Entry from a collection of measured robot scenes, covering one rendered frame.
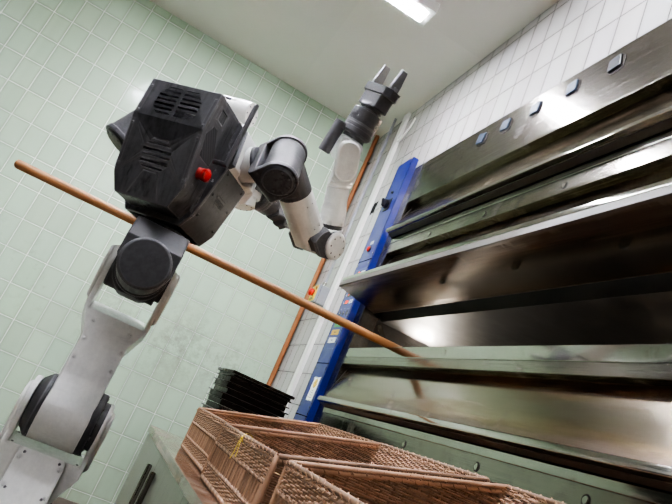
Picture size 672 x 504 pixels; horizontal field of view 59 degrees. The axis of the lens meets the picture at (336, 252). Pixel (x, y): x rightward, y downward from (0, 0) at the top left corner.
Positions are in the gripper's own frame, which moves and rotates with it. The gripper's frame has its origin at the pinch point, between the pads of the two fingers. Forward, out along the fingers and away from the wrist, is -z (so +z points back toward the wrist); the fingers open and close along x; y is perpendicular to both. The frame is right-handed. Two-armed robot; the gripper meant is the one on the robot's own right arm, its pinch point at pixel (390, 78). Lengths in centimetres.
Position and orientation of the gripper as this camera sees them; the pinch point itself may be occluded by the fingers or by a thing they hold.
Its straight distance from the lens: 170.2
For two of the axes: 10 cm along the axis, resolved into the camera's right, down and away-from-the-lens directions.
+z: -5.3, 8.5, 0.9
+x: -5.0, -3.9, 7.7
